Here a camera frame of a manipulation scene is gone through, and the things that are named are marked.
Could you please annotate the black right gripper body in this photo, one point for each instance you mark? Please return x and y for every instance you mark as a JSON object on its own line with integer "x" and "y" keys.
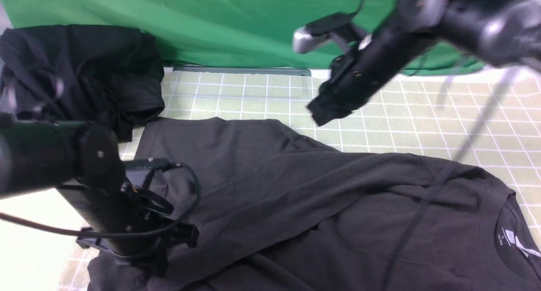
{"x": 390, "y": 50}

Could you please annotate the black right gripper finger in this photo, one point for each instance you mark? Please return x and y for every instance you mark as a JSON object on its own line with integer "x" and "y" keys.
{"x": 335, "y": 102}

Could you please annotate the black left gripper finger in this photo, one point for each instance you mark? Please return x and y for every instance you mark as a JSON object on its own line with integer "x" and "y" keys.
{"x": 145, "y": 254}

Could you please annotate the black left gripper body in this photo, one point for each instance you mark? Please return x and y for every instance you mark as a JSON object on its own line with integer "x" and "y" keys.
{"x": 130, "y": 212}

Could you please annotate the gray long-sleeve shirt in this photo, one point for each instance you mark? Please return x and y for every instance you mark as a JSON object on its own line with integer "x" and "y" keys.
{"x": 283, "y": 212}

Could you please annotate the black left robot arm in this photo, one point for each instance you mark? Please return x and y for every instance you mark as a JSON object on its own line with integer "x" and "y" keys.
{"x": 81, "y": 161}

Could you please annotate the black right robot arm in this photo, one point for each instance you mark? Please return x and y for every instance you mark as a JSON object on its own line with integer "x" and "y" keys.
{"x": 500, "y": 33}

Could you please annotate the pile of black clothes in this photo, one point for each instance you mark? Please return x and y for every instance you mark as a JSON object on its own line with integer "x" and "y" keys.
{"x": 104, "y": 74}

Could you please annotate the green backdrop cloth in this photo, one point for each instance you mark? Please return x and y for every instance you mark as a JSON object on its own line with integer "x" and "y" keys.
{"x": 225, "y": 33}

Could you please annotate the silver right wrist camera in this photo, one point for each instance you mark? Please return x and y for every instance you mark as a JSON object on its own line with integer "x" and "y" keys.
{"x": 338, "y": 28}

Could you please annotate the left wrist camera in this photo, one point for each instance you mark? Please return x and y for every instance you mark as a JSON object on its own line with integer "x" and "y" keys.
{"x": 149, "y": 172}

